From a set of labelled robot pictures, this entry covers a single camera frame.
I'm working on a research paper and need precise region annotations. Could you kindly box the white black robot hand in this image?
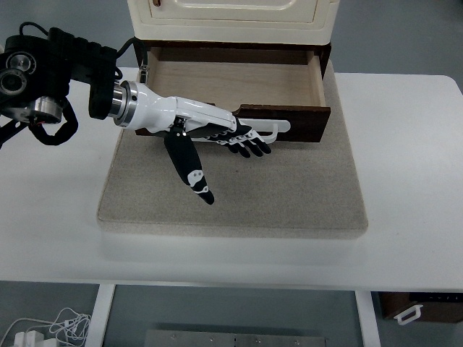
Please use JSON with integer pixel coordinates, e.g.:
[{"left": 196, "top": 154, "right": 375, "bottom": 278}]
[{"left": 111, "top": 81, "right": 271, "bottom": 205}]

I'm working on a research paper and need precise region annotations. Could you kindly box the dark wood drawer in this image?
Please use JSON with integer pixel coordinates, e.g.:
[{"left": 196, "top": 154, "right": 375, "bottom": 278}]
[{"left": 148, "top": 52, "right": 331, "bottom": 142}]

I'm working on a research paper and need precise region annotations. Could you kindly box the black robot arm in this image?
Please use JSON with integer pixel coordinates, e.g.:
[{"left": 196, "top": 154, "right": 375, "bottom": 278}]
[{"left": 1, "top": 27, "right": 271, "bottom": 204}]

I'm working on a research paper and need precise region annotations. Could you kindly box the dark wood drawer cabinet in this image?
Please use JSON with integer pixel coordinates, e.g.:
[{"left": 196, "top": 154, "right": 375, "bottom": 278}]
[{"left": 135, "top": 39, "right": 331, "bottom": 77}]

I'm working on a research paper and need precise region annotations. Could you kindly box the cream upper cabinet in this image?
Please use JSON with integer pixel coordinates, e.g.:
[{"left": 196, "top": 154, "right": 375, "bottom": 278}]
[{"left": 128, "top": 0, "right": 340, "bottom": 45}]

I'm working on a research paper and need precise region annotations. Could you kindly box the spare brown drawer on floor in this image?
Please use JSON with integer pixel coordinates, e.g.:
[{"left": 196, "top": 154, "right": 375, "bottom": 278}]
[{"left": 378, "top": 292, "right": 462, "bottom": 325}]

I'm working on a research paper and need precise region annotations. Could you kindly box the beige fabric mat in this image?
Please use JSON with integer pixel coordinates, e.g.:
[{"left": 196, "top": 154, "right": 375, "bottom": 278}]
[{"left": 97, "top": 68, "right": 368, "bottom": 239}]

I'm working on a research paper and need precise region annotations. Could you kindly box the white table leg left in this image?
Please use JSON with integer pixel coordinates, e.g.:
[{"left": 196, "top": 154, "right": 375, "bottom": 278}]
[{"left": 85, "top": 284, "right": 116, "bottom": 347}]

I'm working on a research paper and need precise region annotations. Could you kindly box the white table leg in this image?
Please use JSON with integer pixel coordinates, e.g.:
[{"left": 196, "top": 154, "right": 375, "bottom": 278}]
[
  {"left": 354, "top": 291, "right": 381, "bottom": 347},
  {"left": 85, "top": 284, "right": 116, "bottom": 347}
]

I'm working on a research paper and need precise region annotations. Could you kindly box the white table leg right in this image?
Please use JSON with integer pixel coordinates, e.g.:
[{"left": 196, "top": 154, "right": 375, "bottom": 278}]
[{"left": 354, "top": 291, "right": 381, "bottom": 347}]

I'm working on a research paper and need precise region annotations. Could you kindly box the white power adapter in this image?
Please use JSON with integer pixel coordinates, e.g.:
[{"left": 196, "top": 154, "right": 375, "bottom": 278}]
[{"left": 13, "top": 330, "right": 44, "bottom": 347}]

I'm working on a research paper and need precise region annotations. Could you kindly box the white drawer handle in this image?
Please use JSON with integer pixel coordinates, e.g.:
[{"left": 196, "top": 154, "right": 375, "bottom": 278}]
[{"left": 238, "top": 118, "right": 291, "bottom": 144}]

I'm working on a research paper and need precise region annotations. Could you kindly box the white cable bundle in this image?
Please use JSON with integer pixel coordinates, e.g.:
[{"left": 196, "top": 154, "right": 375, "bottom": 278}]
[{"left": 0, "top": 307, "right": 93, "bottom": 347}]

